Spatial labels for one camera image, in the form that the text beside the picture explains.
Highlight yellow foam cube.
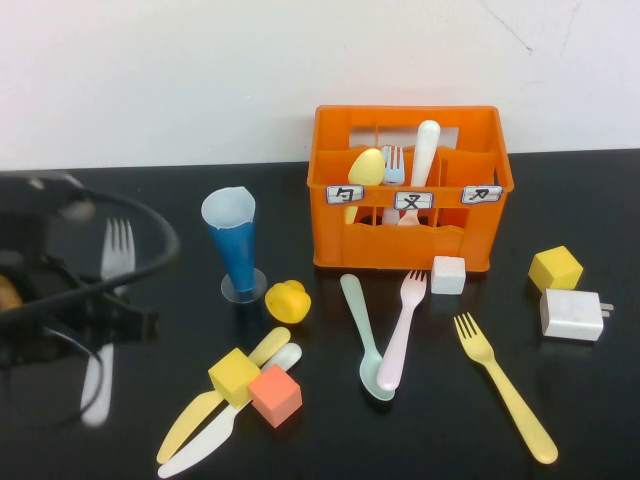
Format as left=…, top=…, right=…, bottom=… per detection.
left=207, top=347, right=263, bottom=407
left=528, top=245, right=585, bottom=294

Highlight orange plastic cutlery crate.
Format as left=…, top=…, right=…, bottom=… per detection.
left=305, top=104, right=515, bottom=274

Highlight black cable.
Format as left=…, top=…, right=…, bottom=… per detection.
left=0, top=188, right=181, bottom=327

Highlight light blue plastic fork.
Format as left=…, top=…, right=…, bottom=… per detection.
left=380, top=144, right=406, bottom=185

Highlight yellow plastic fork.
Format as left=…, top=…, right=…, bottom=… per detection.
left=453, top=312, right=559, bottom=465

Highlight grey translucent plastic fork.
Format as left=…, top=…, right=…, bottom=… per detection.
left=79, top=217, right=137, bottom=428

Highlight white plastic utensil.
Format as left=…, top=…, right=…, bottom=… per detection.
left=382, top=118, right=441, bottom=226

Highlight mint green plastic spoon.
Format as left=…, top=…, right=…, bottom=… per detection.
left=339, top=273, right=396, bottom=403

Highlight orange foam cube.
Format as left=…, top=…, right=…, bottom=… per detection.
left=246, top=363, right=303, bottom=429

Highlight blue white paper cone cup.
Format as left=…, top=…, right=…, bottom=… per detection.
left=200, top=185, right=269, bottom=304

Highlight yellow plastic spoon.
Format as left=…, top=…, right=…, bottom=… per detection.
left=343, top=148, right=387, bottom=224

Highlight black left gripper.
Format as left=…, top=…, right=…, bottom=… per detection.
left=0, top=213, right=162, bottom=367

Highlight white foam cube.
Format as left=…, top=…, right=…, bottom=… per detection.
left=430, top=255, right=467, bottom=295

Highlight white plastic knife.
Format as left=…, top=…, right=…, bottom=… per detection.
left=156, top=342, right=304, bottom=480

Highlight yellow plastic knife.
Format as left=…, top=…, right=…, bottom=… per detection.
left=155, top=326, right=292, bottom=465

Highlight white power adapter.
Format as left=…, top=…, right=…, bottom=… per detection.
left=538, top=288, right=616, bottom=343

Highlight pink plastic fork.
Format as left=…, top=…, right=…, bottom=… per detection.
left=375, top=269, right=429, bottom=392

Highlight white paper label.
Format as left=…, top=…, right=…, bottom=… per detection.
left=460, top=184, right=503, bottom=206
left=393, top=190, right=435, bottom=212
left=325, top=184, right=366, bottom=207

